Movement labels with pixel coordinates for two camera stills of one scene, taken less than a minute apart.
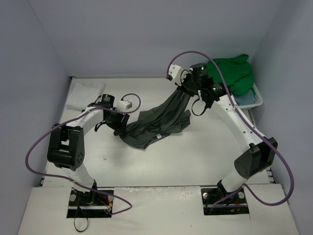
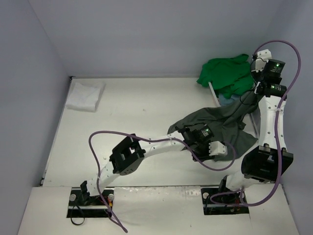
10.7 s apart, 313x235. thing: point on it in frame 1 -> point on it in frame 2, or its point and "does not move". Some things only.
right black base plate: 214,202 does not move
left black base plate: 94,203 does not move
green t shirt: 237,71 does not move
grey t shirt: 167,114 -> 232,125
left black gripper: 121,121 -> 199,150
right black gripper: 185,84 -> 256,75
